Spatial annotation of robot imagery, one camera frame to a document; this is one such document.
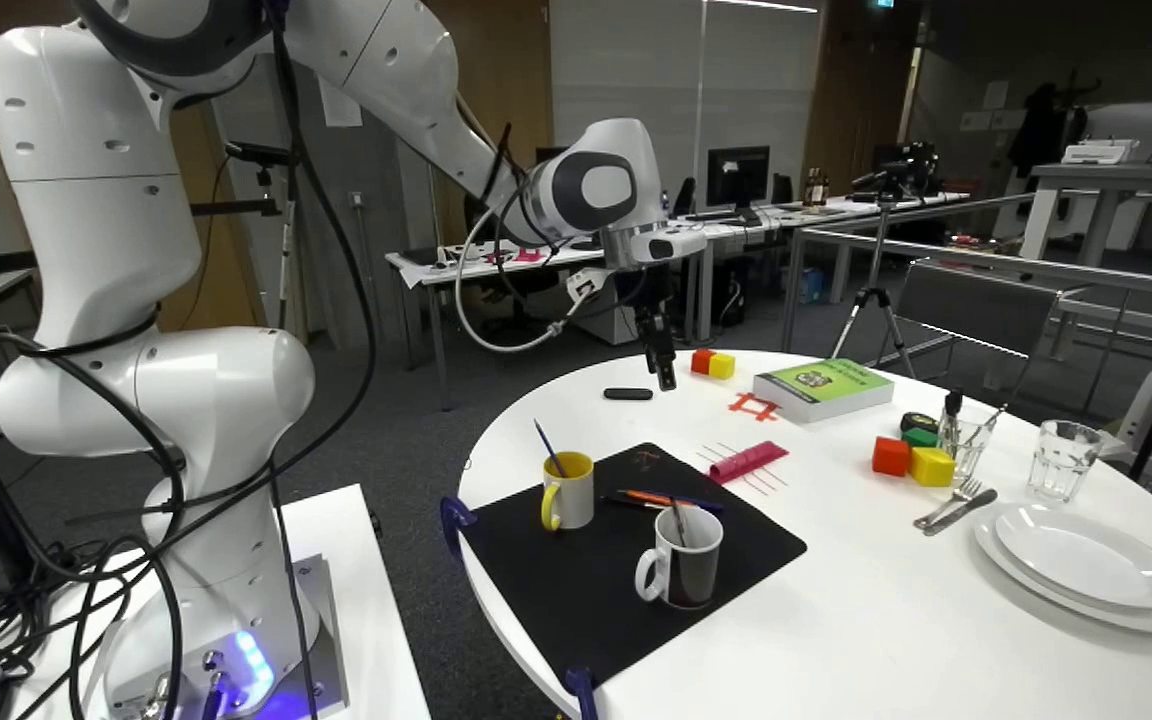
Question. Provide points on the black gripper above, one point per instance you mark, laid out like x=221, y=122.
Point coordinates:
x=662, y=306

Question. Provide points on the black and silver pen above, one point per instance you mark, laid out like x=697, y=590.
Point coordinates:
x=676, y=520

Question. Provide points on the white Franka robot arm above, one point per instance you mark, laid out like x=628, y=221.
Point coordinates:
x=108, y=215

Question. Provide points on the orange pen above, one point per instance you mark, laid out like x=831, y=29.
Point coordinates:
x=647, y=498

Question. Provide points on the dark pen in mug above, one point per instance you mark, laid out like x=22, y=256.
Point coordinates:
x=547, y=441

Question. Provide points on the yellow mug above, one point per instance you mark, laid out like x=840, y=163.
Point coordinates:
x=571, y=498

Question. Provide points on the white mug dark inside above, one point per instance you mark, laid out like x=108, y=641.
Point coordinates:
x=688, y=572

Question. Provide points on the red cube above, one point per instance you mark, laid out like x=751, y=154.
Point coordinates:
x=701, y=360

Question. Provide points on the black oval object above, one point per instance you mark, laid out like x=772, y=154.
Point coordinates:
x=628, y=393

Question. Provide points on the yellow cube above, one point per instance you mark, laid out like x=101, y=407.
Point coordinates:
x=720, y=367

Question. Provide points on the pink ruler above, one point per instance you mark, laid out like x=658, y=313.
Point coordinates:
x=745, y=461

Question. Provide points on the green book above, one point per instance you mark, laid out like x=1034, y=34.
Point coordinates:
x=822, y=386

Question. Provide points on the long white office desk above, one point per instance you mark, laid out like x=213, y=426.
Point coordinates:
x=790, y=221

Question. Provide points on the black computer monitor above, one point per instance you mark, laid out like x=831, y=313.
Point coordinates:
x=739, y=176

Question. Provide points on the black table mat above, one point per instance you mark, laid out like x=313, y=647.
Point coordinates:
x=576, y=587

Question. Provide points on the orange-red block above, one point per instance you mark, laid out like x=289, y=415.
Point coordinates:
x=890, y=458

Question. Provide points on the blue tape strip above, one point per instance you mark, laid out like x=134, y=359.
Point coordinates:
x=580, y=692
x=454, y=514

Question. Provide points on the yellow block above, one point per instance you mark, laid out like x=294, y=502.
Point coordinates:
x=935, y=466

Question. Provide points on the glass holding utensils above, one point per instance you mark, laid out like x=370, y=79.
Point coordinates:
x=969, y=454

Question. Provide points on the grey chair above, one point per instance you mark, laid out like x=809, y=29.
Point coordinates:
x=979, y=306

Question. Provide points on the metal cutlery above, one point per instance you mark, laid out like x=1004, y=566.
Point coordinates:
x=956, y=511

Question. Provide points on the white robot platform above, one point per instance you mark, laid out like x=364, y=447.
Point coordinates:
x=360, y=601

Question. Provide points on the clear drinking glass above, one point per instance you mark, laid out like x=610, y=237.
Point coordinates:
x=1063, y=466

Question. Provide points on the small white plate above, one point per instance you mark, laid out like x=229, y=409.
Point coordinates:
x=1091, y=555

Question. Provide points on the orange plastic frame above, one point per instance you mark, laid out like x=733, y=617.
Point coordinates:
x=753, y=407

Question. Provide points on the camera tripod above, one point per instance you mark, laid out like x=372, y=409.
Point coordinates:
x=874, y=301

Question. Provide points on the metal frame railing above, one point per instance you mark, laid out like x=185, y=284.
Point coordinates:
x=857, y=244

